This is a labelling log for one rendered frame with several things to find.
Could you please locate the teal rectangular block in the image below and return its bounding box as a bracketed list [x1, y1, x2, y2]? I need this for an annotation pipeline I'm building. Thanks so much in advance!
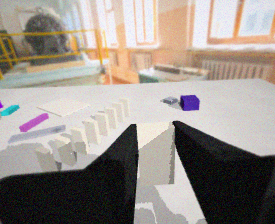
[1, 105, 19, 116]

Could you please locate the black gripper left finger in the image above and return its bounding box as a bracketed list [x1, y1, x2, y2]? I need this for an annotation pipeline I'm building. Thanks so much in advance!
[0, 124, 139, 224]

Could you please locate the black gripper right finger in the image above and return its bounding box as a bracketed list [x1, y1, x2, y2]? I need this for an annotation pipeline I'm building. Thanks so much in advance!
[172, 121, 275, 224]

